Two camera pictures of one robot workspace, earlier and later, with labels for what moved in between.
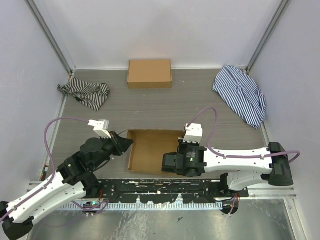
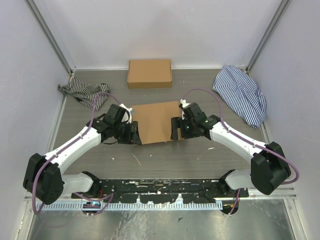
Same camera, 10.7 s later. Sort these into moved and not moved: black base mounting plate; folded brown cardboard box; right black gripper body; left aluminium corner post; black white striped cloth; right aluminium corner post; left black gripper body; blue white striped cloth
Moved: left black gripper body; right black gripper body
Not moved: black white striped cloth; blue white striped cloth; left aluminium corner post; right aluminium corner post; black base mounting plate; folded brown cardboard box
